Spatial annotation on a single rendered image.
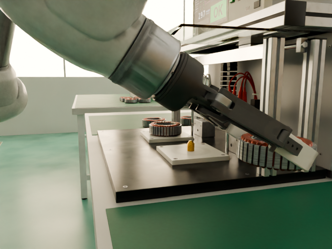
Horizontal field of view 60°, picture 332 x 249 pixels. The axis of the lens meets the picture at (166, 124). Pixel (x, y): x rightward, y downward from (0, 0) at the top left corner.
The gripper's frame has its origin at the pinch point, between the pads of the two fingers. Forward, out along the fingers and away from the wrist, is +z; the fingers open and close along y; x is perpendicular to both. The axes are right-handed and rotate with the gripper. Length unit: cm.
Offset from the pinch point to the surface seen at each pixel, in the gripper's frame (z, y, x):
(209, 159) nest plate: 5.7, 25.7, 7.0
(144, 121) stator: 3, 90, 8
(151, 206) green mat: -8.1, 9.9, 19.1
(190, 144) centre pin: 2.4, 32.3, 6.2
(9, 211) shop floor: -27, 187, 117
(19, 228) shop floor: -16, 159, 111
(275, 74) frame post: 2.1, 13.4, -14.4
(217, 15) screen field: -6, 45, -31
